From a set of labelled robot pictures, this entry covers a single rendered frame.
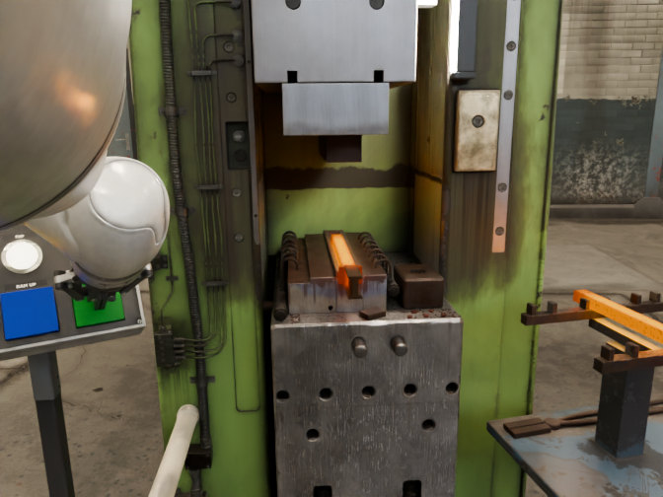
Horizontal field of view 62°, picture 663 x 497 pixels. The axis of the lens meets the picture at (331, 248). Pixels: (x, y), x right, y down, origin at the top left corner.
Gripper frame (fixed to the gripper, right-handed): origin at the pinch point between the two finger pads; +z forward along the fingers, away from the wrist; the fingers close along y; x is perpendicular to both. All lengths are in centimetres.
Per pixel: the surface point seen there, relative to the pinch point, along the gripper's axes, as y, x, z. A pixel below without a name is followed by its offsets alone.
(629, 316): 84, -25, -26
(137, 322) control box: 5.7, -4.4, 5.5
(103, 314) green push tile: 0.5, -2.0, 4.7
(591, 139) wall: 607, 173, 305
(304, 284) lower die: 38.3, -2.6, 6.4
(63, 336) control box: -5.7, -4.4, 5.5
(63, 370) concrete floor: -2, 19, 238
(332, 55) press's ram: 44, 34, -18
